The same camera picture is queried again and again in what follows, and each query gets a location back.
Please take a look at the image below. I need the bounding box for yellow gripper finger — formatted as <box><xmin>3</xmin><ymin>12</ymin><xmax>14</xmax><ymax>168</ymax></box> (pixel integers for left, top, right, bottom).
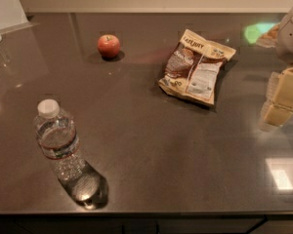
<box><xmin>265</xmin><ymin>65</ymin><xmax>293</xmax><ymax>127</ymax></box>
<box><xmin>259</xmin><ymin>72</ymin><xmax>279</xmax><ymax>132</ymax></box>

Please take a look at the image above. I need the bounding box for red apple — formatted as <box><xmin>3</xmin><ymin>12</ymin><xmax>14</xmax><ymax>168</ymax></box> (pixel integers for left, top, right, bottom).
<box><xmin>98</xmin><ymin>34</ymin><xmax>120</xmax><ymax>59</ymax></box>

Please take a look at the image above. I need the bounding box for orange snack bag far right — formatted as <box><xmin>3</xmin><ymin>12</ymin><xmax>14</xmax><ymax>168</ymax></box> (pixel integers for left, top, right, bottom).
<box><xmin>256</xmin><ymin>23</ymin><xmax>279</xmax><ymax>48</ymax></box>

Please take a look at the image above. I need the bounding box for brown snack chip bag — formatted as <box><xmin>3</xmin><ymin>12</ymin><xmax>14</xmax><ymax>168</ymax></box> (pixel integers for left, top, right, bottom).
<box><xmin>158</xmin><ymin>29</ymin><xmax>235</xmax><ymax>107</ymax></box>

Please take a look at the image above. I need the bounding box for clear plastic water bottle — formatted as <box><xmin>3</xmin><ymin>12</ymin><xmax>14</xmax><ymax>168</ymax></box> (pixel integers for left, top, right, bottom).
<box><xmin>34</xmin><ymin>98</ymin><xmax>108</xmax><ymax>210</ymax></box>

